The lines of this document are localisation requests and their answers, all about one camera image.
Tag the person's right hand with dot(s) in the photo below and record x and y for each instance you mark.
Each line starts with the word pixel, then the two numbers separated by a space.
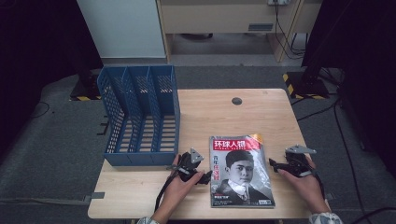
pixel 306 189

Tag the magazine with portrait cover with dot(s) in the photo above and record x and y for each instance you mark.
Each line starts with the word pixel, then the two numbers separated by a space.
pixel 243 174

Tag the grey label on desk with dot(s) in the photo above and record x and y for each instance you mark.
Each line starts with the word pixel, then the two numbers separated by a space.
pixel 260 27

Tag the grey floor tape strip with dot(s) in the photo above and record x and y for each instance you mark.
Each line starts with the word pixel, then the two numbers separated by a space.
pixel 96 196

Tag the person's left hand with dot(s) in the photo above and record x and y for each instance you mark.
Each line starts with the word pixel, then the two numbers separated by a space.
pixel 177 193

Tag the black stand base hazard tape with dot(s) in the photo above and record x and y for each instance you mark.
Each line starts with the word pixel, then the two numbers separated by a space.
pixel 85 90
pixel 306 85

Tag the person's left patterned sleeve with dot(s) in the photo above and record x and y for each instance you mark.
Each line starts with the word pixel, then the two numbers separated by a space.
pixel 146 221

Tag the blue plastic file rack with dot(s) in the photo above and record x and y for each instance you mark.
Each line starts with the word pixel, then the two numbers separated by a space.
pixel 140 158

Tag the small grey floor tape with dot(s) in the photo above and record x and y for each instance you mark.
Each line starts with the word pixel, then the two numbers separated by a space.
pixel 330 196

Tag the white power strip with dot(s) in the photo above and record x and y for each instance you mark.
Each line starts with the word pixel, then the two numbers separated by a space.
pixel 278 2

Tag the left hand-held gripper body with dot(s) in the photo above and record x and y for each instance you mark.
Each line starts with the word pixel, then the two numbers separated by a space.
pixel 188 161

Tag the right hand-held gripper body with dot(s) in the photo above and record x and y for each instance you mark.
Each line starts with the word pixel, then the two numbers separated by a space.
pixel 297 163

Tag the person's right patterned sleeve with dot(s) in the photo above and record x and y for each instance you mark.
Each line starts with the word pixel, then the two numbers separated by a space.
pixel 325 218

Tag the person's patterned sleeve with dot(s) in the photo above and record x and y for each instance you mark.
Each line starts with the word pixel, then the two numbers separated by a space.
pixel 325 218
pixel 146 221

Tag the black floor tape marks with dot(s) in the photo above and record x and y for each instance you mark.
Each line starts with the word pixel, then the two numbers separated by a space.
pixel 103 124

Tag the light wooden desk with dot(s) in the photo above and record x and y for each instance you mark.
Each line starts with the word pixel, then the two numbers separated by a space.
pixel 211 15

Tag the white cabinet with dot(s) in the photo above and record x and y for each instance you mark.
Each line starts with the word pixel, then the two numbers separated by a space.
pixel 124 28

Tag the dark round table grommet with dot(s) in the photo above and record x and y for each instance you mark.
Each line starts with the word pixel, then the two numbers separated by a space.
pixel 236 101

